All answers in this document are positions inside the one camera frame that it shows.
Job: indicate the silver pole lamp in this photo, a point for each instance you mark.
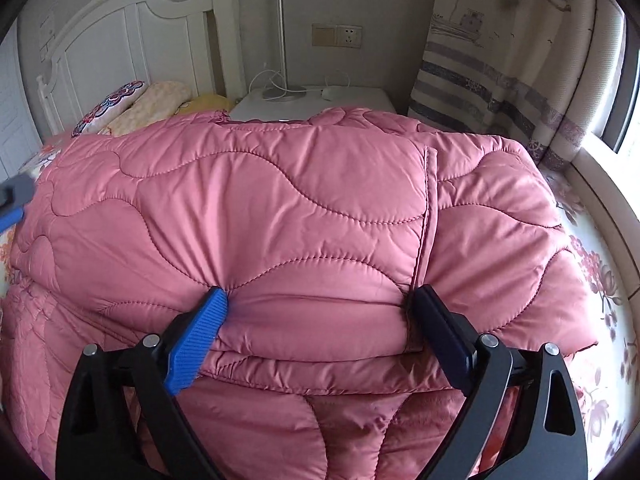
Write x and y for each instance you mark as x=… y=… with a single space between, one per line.
x=281 y=35

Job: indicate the yellow cloth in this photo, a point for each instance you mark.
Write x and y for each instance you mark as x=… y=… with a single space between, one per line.
x=205 y=103

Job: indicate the floral bedsheet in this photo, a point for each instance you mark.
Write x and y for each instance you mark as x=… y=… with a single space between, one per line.
x=595 y=270

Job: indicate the beige wall switch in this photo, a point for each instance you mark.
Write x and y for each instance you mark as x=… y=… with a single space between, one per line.
x=324 y=35

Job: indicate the white nightstand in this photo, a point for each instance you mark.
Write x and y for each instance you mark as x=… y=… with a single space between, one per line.
x=350 y=102

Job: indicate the dark framed window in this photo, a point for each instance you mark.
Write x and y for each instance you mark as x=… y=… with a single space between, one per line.
x=632 y=110

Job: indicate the white wooden headboard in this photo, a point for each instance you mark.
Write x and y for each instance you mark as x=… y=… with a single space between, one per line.
x=150 y=35

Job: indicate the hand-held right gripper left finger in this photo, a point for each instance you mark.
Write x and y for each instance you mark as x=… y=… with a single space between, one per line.
x=197 y=340

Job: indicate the small white device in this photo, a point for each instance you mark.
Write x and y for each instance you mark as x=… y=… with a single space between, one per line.
x=328 y=92

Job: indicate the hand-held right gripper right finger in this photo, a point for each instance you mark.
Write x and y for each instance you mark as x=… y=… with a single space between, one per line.
x=450 y=345

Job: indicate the sailboat print curtain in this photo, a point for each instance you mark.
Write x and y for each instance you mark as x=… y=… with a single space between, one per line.
x=475 y=60

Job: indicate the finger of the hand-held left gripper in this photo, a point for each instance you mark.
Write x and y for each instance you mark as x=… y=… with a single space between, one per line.
x=14 y=205

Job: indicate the white window sill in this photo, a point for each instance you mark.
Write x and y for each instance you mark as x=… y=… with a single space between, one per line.
x=600 y=170

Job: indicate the pink quilted comforter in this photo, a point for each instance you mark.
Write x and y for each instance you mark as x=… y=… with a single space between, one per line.
x=300 y=220

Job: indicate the pale yellow fluffy pillow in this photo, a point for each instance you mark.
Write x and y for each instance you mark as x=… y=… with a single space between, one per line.
x=160 y=100

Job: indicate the embroidered patterned pillow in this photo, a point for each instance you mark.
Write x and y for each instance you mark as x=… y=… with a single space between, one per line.
x=107 y=105

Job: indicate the white wall socket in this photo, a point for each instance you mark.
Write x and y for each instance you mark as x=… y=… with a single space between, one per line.
x=348 y=36

